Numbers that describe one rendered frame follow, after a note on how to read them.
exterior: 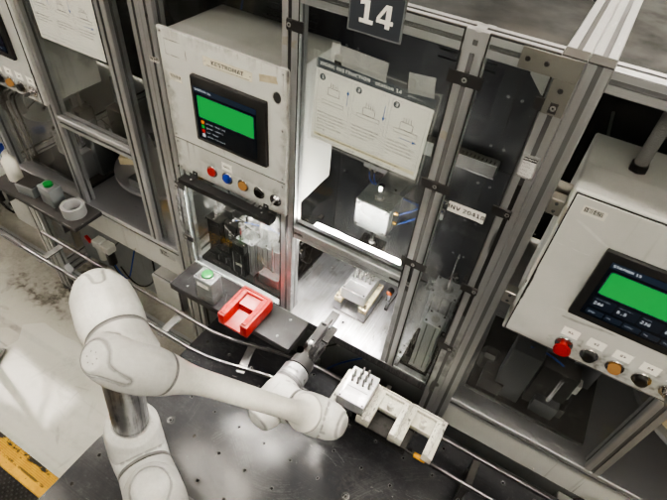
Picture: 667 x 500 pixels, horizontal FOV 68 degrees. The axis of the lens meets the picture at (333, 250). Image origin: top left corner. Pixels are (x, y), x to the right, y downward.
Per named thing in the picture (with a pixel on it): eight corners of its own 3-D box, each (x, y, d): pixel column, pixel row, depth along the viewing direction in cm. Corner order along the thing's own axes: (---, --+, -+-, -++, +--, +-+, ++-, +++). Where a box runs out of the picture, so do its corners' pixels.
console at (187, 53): (174, 172, 161) (147, 27, 129) (229, 133, 179) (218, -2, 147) (280, 221, 148) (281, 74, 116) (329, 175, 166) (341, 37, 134)
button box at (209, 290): (197, 297, 183) (193, 275, 175) (210, 283, 188) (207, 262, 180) (213, 306, 181) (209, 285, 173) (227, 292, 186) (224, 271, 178)
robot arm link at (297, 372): (300, 382, 147) (311, 368, 151) (275, 367, 150) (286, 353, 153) (299, 398, 153) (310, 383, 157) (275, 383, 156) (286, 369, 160)
